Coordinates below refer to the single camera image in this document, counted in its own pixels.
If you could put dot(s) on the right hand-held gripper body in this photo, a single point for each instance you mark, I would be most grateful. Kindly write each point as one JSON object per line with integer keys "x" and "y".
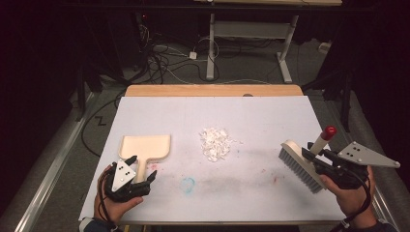
{"x": 364, "y": 156}

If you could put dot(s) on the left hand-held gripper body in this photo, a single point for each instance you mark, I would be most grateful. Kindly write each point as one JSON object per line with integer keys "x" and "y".
{"x": 122, "y": 175}

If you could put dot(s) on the cream plastic dustpan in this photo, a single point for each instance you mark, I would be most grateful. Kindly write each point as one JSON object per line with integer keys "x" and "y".
{"x": 145, "y": 146}

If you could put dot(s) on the pile of white paper scraps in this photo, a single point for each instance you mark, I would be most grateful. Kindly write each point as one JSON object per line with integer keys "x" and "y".
{"x": 215, "y": 144}

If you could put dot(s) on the person's left hand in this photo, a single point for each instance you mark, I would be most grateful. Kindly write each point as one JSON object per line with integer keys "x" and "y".
{"x": 106, "y": 209}

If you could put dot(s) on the person's right hand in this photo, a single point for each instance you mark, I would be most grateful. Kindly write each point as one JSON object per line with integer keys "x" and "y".
{"x": 354, "y": 201}

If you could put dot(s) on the black metal stand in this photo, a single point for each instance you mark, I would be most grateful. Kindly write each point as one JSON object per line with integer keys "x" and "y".
{"x": 345, "y": 103}

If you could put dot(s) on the white board sheet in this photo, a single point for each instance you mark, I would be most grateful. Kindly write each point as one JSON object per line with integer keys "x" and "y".
{"x": 225, "y": 116}

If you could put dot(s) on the small white box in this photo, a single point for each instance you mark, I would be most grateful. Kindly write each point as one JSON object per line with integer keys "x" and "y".
{"x": 324, "y": 47}

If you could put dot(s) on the wooden table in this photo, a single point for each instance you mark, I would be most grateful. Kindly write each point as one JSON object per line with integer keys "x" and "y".
{"x": 209, "y": 90}

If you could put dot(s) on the white power adapter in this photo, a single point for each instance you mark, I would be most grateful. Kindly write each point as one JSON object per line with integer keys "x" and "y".
{"x": 192, "y": 55}

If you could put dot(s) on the metal floor rail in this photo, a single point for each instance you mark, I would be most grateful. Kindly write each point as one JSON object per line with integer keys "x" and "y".
{"x": 48, "y": 180}
{"x": 382, "y": 199}

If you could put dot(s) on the white metal desk frame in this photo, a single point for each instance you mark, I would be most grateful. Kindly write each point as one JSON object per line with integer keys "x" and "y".
{"x": 211, "y": 48}

